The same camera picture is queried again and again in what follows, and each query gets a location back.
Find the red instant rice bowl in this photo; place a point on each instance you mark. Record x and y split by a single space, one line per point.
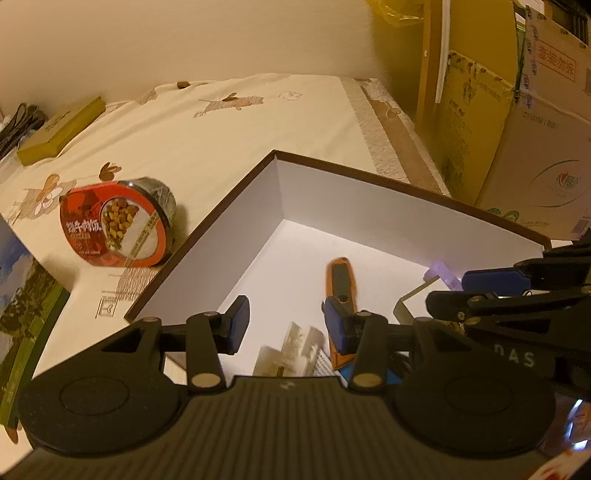
101 221

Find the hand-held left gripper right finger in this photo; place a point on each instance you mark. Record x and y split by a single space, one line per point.
334 330

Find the large printed cardboard box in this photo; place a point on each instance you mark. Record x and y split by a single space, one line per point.
545 152

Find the yellow plastic bag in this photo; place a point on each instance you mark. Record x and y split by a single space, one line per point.
397 11

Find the white router with antennas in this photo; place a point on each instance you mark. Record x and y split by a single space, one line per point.
295 341

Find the purple tube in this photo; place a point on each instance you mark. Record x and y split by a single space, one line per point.
438 272

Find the green picture book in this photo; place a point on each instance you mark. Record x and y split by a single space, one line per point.
27 314

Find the olive flat box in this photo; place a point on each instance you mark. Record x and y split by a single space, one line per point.
60 131

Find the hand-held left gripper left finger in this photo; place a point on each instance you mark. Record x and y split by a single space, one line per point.
238 325

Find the blue white packet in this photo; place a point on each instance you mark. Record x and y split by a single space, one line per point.
323 364

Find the brown storage box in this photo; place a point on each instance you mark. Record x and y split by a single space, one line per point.
369 207

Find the orange utility knife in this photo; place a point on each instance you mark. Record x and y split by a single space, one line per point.
339 277

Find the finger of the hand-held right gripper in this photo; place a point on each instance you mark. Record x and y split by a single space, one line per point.
494 280
485 309

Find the wooden frame post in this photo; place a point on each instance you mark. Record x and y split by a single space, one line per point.
427 69

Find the printed bed sheet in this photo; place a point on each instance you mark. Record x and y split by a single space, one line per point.
231 124

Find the dark striped panel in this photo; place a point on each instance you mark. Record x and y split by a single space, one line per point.
568 18

